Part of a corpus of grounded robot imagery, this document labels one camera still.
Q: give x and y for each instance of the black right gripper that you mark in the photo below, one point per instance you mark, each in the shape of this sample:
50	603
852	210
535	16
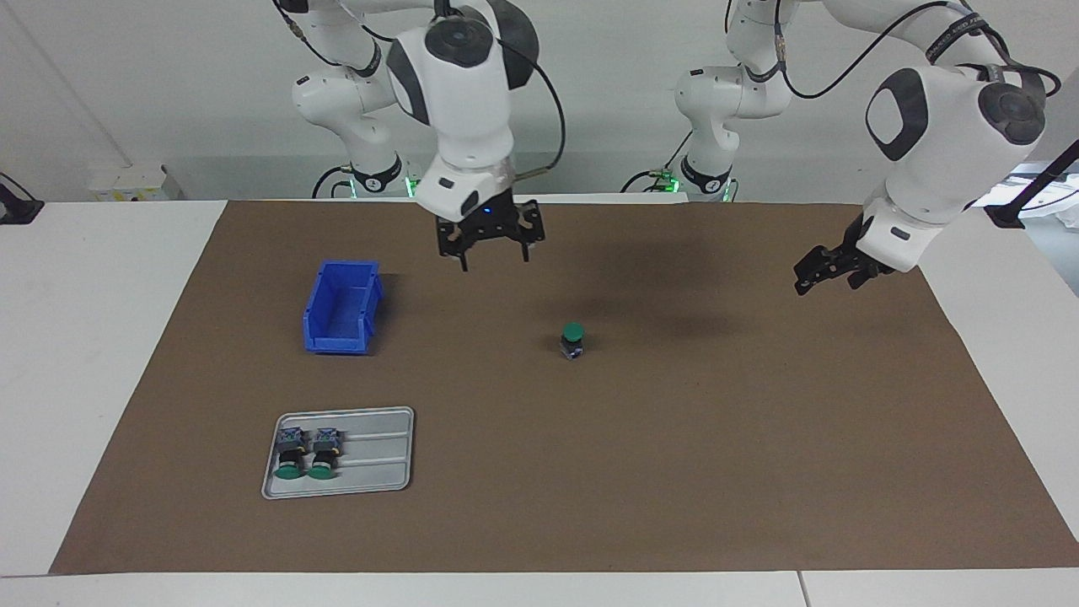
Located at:
489	221

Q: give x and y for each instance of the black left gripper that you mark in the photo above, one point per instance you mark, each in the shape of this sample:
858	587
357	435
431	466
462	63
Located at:
864	253

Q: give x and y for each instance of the green push button switch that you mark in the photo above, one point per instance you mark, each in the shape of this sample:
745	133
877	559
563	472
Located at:
290	455
324	455
573	331

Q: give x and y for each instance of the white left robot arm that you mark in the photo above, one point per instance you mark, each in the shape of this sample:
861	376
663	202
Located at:
944	126

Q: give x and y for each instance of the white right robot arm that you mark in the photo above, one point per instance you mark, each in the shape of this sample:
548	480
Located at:
464	101

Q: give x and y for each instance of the blue plastic storage bin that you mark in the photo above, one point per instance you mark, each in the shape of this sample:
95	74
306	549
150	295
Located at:
341	333

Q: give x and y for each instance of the black angled stand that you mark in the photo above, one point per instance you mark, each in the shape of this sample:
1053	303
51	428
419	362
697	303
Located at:
1033	190

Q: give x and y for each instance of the brown paper table mat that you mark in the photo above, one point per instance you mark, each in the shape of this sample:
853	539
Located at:
632	438

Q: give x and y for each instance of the grey metal tray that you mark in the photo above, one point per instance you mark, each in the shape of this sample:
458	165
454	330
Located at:
379	464

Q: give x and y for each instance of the black table clamp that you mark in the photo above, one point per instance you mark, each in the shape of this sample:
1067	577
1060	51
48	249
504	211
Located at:
18	209

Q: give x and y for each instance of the white wall socket box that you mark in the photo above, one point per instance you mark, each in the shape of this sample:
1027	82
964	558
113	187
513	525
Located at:
135	181

